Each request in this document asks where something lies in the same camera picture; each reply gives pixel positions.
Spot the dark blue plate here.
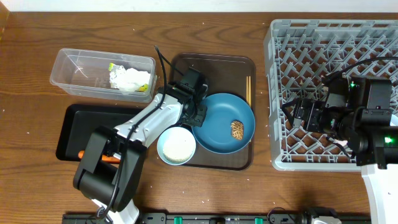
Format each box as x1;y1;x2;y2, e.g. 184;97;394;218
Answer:
192;93;256;154

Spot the white napkin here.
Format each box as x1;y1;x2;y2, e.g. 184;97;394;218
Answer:
118;68;150;92

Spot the foil wrapper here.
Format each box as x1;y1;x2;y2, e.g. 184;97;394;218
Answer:
108;63;126;89

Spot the orange carrot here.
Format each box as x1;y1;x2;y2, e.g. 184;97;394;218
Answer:
78;151;121;164

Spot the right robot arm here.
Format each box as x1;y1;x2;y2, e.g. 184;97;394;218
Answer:
282;76;397;223

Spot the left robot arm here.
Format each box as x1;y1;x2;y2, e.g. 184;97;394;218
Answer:
73;68;208;223

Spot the grey dishwasher rack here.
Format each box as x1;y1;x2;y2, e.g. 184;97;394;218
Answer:
263;19;397;172

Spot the brown serving tray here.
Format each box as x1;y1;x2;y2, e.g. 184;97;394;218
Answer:
169;53;256;171

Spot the right wooden chopstick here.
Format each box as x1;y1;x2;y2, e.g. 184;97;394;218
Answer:
248;76;251;107

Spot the wooden chopstick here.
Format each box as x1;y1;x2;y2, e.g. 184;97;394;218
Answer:
246;76;250;104
248;76;251;107

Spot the left wooden chopstick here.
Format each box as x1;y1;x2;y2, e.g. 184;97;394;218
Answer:
246;76;250;104

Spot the brown mushroom piece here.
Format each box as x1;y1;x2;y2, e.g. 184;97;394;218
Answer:
231;120;244;140

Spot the light blue rice bowl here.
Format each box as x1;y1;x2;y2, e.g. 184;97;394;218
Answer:
157;127;196;166

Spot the clear plastic bin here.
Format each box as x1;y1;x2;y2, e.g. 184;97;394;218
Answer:
50;49;157;103

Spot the black tray bin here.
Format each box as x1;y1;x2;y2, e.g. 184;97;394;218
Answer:
56;104;141;161

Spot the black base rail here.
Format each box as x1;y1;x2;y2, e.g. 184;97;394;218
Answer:
62;213;371;224

